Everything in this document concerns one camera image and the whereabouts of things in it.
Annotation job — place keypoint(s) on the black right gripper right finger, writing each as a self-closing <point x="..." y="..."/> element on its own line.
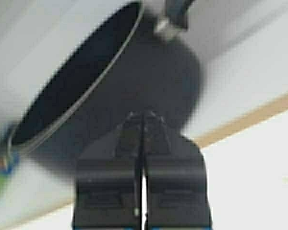
<point x="176" y="179"/>

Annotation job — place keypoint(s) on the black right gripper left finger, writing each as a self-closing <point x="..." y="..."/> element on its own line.
<point x="108" y="180"/>

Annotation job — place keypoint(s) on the black cooking pot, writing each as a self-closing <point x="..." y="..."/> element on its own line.
<point x="134" y="61"/>

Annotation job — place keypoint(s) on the blue ziploc bag box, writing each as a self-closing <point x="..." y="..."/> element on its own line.
<point x="8" y="160"/>

